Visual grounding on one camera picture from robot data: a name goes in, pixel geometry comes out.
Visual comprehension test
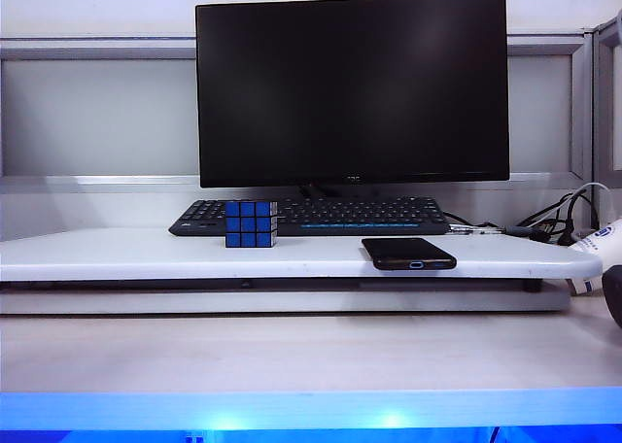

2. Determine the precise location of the black oval mouse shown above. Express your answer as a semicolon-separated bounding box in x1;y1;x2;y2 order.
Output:
601;263;622;328

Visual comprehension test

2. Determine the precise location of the silver cable plug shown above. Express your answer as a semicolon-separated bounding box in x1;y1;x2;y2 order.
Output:
449;223;507;236

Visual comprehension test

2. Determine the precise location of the black computer keyboard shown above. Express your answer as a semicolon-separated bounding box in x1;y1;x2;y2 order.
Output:
168;197;452;238

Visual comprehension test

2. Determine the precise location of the white cable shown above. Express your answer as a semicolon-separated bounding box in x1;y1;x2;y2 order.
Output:
572;181;614;206

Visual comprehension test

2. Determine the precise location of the black smartphone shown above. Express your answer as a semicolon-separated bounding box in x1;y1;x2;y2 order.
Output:
361;237;459;272

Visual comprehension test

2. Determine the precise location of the white desk riser platform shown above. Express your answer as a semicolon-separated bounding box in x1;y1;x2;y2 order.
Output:
0;226;604;316

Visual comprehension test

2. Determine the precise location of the Rubik's cube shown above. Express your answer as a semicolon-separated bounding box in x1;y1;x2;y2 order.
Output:
225;200;280;249

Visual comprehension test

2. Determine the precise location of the grey framed partition panel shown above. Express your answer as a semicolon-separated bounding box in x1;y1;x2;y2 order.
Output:
0;34;592;194

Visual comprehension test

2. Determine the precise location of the black cable bundle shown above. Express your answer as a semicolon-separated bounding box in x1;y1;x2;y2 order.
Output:
514;189;598;246

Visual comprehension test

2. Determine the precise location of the white paper cup blue logo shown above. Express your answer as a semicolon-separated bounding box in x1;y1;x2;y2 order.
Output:
568;219;622;296

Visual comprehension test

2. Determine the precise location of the narrow grey partition panel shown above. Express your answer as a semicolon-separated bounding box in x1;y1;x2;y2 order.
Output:
590;15;622;189

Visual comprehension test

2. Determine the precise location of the black computer monitor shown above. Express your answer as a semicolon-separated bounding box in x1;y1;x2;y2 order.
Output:
194;0;510;201

